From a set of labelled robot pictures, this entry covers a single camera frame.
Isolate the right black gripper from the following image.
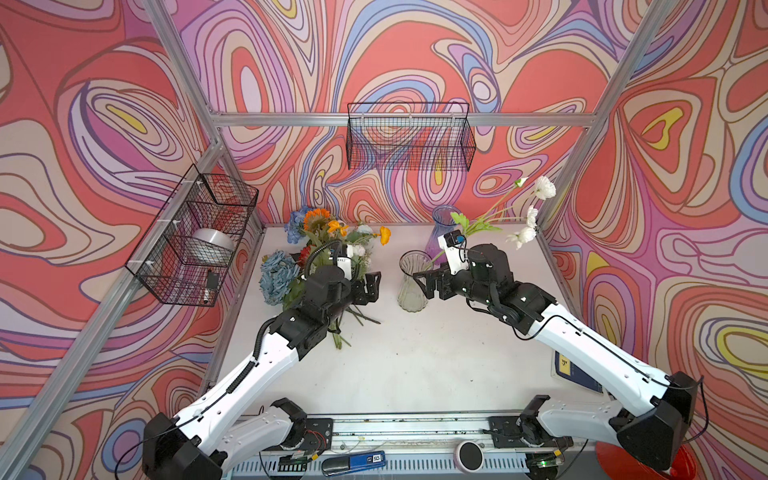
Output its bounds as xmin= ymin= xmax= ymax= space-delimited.
xmin=413 ymin=260 xmax=494 ymax=307

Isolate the yellow orange poppy stem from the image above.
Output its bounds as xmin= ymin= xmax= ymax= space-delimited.
xmin=327 ymin=220 xmax=391 ymax=245

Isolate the orange gerbera flower stem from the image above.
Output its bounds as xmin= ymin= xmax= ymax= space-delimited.
xmin=303 ymin=208 xmax=331 ymax=232

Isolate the dusty blue rose bunch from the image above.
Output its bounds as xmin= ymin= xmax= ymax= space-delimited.
xmin=259 ymin=250 xmax=300 ymax=306

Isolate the white flower spray stem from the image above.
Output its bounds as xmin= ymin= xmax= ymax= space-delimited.
xmin=432 ymin=176 xmax=557 ymax=267

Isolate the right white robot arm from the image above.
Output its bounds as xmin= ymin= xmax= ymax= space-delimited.
xmin=411 ymin=244 xmax=700 ymax=471

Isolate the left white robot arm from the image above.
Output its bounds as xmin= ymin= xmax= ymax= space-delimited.
xmin=141 ymin=265 xmax=381 ymax=479

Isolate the clear ribbed glass vase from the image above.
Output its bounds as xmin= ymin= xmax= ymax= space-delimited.
xmin=397 ymin=250 xmax=433 ymax=313

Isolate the purple glass vase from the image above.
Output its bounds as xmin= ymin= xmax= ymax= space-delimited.
xmin=424 ymin=205 xmax=459 ymax=258

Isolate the pink and white flower bunch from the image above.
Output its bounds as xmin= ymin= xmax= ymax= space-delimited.
xmin=293 ymin=221 xmax=385 ymax=350

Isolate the blue hydrangea flower stem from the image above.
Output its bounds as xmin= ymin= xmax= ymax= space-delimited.
xmin=284 ymin=206 xmax=310 ymax=244

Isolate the dark blue book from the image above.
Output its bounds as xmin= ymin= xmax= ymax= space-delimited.
xmin=552 ymin=352 xmax=604 ymax=393

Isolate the silver tape roll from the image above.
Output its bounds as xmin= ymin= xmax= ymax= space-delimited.
xmin=189 ymin=228 xmax=235 ymax=266

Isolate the blue black handheld device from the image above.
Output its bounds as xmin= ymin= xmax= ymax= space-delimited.
xmin=321 ymin=451 xmax=387 ymax=477

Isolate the round pink black speaker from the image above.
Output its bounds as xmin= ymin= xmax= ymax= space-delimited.
xmin=453 ymin=440 xmax=484 ymax=474

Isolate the red cup with markers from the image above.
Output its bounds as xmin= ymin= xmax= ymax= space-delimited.
xmin=596 ymin=442 xmax=697 ymax=480

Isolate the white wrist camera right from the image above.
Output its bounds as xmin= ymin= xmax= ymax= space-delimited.
xmin=438 ymin=230 xmax=468 ymax=275

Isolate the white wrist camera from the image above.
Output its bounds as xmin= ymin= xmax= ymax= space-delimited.
xmin=329 ymin=242 xmax=353 ymax=280
xmin=438 ymin=230 xmax=468 ymax=275

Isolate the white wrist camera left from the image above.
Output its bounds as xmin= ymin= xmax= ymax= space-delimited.
xmin=329 ymin=242 xmax=353 ymax=280

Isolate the black wire basket back wall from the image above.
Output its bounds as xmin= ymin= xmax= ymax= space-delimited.
xmin=346 ymin=100 xmax=476 ymax=172

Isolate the black wire basket wall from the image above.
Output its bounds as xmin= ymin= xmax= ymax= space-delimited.
xmin=346 ymin=100 xmax=476 ymax=172
xmin=125 ymin=165 xmax=259 ymax=307

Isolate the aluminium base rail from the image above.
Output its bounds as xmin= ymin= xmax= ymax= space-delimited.
xmin=307 ymin=410 xmax=585 ymax=454

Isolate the black wire basket left wall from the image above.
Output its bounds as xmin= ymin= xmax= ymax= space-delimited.
xmin=125 ymin=165 xmax=259 ymax=307

